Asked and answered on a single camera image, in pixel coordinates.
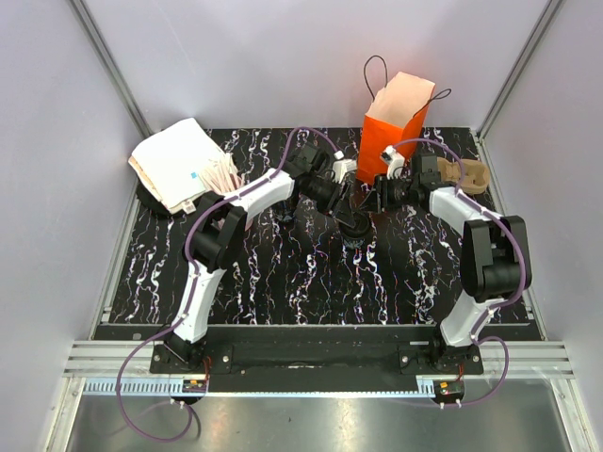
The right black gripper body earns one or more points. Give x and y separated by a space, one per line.
384 187

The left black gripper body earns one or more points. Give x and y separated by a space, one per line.
334 205

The black lid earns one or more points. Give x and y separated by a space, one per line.
360 228

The orange paper bag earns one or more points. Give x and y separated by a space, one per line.
395 118

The black coffee cup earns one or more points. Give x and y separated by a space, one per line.
285 211
353 242

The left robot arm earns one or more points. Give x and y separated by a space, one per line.
216 237

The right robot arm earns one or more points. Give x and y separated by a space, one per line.
495 261

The bottom pulp cup carrier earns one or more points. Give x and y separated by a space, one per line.
473 175

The pink straw holder cup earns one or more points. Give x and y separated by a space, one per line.
233 222

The white napkin stack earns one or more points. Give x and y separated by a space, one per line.
170 163

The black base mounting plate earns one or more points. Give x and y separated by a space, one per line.
316 360

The black round napkin base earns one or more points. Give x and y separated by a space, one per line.
147 199

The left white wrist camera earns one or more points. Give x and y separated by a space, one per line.
342 166

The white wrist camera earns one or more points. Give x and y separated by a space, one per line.
342 166
395 162

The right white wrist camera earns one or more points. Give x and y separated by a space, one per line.
395 162

